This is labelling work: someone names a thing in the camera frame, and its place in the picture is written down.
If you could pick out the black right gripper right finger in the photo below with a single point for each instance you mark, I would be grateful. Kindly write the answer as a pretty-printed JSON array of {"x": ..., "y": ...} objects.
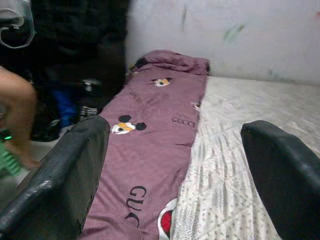
[{"x": 287, "y": 187}]

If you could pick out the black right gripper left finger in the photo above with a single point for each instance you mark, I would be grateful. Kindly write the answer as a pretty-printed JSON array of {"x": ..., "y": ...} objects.
[{"x": 55, "y": 187}]

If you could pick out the purple cartoon print blanket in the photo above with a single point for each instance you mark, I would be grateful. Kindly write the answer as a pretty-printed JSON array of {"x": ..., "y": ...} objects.
[{"x": 150, "y": 150}]

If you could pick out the green striped object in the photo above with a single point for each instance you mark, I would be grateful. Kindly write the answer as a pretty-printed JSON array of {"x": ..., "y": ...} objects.
[{"x": 7, "y": 160}]

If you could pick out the white quilted mattress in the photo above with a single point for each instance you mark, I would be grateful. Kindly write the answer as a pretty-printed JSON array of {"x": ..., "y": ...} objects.
[{"x": 225, "y": 162}]

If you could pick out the blue bag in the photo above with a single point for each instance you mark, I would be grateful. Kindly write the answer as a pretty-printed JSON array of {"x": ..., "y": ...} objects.
[{"x": 65, "y": 107}]

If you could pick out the clear plastic cover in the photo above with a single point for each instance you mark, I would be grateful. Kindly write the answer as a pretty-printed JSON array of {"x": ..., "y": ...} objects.
[{"x": 28, "y": 22}]

